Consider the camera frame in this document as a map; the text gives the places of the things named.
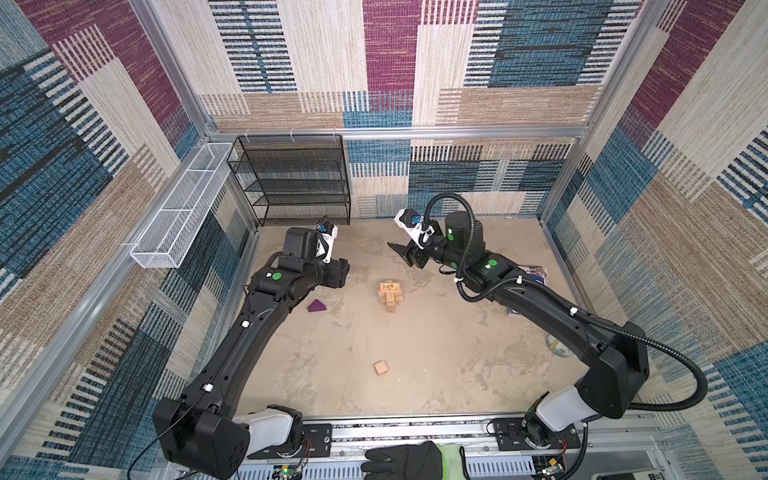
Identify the purple triangular block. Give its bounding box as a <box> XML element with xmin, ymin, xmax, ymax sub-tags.
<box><xmin>307</xmin><ymin>299</ymin><xmax>327</xmax><ymax>313</ymax></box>

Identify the small square wood block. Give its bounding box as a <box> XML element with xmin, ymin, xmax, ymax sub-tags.
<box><xmin>374</xmin><ymin>361</ymin><xmax>389</xmax><ymax>376</ymax></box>

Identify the dotted wood block front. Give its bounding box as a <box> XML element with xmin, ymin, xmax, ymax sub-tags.
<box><xmin>378</xmin><ymin>281</ymin><xmax>402</xmax><ymax>300</ymax></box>

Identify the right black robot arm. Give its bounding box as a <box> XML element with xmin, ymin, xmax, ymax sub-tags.
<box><xmin>391</xmin><ymin>193</ymin><xmax>708</xmax><ymax>449</ymax></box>

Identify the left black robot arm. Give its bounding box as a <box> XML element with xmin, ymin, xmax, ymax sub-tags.
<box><xmin>152</xmin><ymin>218</ymin><xmax>350</xmax><ymax>479</ymax></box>

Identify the blue printed package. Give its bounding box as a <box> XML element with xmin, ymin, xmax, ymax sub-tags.
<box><xmin>498</xmin><ymin>268</ymin><xmax>547</xmax><ymax>318</ymax></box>

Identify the round tape tin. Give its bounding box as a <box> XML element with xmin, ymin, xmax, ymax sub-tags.
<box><xmin>545</xmin><ymin>335</ymin><xmax>574</xmax><ymax>358</ymax></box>

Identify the black and green glove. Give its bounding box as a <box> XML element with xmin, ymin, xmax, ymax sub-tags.
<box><xmin>361</xmin><ymin>441</ymin><xmax>470</xmax><ymax>480</ymax></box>

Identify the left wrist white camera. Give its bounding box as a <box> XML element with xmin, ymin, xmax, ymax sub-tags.
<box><xmin>316</xmin><ymin>217</ymin><xmax>338</xmax><ymax>264</ymax></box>

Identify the black wire shelf rack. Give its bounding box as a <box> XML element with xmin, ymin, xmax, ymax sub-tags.
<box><xmin>228</xmin><ymin>134</ymin><xmax>352</xmax><ymax>227</ymax></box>

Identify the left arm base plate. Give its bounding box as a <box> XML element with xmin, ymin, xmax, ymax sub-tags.
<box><xmin>247</xmin><ymin>423</ymin><xmax>333</xmax><ymax>460</ymax></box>

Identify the white wire mesh basket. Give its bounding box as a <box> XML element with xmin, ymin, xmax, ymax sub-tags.
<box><xmin>130</xmin><ymin>143</ymin><xmax>233</xmax><ymax>269</ymax></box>

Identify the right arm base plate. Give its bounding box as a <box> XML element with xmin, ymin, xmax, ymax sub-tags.
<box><xmin>485</xmin><ymin>416</ymin><xmax>582</xmax><ymax>451</ymax></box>

